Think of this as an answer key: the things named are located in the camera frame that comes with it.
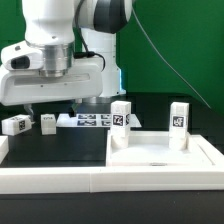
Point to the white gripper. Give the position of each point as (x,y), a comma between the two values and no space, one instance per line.
(83,80)

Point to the white square table top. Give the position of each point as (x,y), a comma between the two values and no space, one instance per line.
(151,148)

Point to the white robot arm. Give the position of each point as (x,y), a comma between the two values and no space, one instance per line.
(44,66)

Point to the white U-shaped obstacle fence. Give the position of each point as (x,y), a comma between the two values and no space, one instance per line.
(110,179)

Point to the white marker base plate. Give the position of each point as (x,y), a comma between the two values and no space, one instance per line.
(92,120)

